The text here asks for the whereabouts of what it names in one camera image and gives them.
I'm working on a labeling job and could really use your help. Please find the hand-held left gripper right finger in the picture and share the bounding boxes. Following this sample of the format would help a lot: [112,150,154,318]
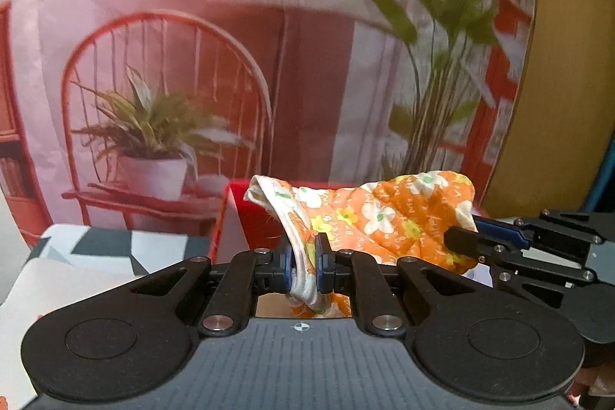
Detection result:
[314,233,477,338]

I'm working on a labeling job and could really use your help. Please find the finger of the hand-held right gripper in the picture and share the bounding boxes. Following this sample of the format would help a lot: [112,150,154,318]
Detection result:
[473,209,605,247]
[443,226,598,287]

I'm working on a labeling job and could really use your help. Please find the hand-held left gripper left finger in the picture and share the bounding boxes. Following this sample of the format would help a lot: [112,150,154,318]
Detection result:
[127,246,295,338]

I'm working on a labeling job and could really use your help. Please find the red strawberry print box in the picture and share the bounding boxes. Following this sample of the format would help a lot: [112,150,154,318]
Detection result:
[208,179,299,319]

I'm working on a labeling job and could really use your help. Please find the orange floral quilted cloth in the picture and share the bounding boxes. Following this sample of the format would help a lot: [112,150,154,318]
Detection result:
[244,170,480,317]

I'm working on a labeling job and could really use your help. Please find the teal curtain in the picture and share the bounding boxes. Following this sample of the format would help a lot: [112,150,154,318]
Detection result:
[583,169,615,216]

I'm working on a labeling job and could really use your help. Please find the cartoon printed tablecloth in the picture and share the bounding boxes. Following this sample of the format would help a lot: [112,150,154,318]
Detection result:
[0,222,213,392]

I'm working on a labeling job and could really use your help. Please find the printed room scene backdrop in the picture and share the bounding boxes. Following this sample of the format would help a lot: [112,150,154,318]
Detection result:
[0,0,537,247]

